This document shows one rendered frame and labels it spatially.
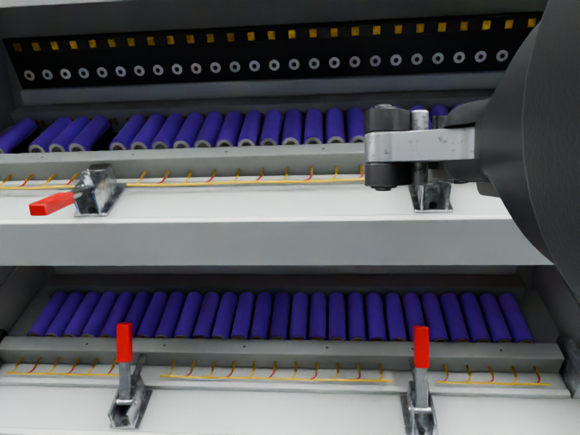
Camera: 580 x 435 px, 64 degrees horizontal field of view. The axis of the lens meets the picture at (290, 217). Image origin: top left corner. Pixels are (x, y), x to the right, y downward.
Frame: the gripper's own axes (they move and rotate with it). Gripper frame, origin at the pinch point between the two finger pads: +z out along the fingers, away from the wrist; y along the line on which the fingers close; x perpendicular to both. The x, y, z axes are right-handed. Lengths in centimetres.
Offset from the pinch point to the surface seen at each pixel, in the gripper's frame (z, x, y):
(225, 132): 15.2, 3.0, -17.4
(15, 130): 17.1, 3.9, -39.5
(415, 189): 9.1, -2.3, -1.0
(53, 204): 1.3, -2.6, -26.1
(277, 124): 17.1, 3.8, -12.7
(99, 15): 22.9, 16.8, -32.8
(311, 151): 10.8, 0.9, -9.2
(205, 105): 20.0, 6.2, -20.5
